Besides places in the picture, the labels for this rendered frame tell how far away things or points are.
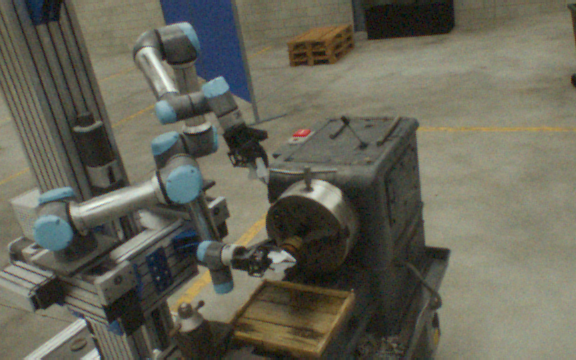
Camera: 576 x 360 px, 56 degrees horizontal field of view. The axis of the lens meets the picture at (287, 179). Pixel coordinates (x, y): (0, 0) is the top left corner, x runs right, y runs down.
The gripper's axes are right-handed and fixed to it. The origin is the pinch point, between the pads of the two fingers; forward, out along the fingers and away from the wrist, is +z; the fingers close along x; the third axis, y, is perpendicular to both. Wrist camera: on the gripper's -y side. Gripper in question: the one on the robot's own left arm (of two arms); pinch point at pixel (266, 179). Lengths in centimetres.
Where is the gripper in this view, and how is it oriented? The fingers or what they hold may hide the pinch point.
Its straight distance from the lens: 173.9
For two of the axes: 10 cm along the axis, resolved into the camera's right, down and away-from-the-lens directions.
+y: -4.6, 4.3, -7.8
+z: 4.3, 8.7, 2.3
